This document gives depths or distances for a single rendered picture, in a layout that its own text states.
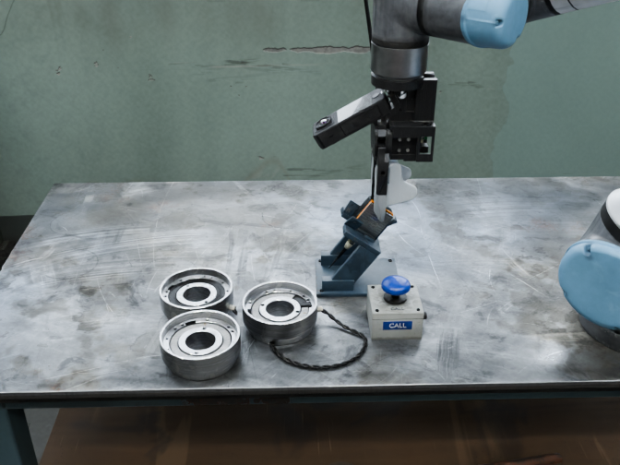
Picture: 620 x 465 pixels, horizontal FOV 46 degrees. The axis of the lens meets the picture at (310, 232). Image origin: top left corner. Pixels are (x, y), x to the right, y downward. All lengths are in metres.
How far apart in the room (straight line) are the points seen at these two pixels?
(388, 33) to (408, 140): 0.15
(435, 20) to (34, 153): 2.09
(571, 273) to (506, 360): 0.18
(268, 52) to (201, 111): 0.32
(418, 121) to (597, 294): 0.33
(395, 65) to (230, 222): 0.48
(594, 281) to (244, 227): 0.64
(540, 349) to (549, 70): 1.77
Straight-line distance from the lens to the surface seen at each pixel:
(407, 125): 1.00
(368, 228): 1.08
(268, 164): 2.69
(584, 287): 0.90
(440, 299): 1.11
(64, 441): 1.29
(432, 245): 1.24
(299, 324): 0.99
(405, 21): 0.95
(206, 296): 1.09
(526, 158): 2.82
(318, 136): 1.01
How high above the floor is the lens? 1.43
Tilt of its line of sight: 30 degrees down
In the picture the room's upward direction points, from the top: straight up
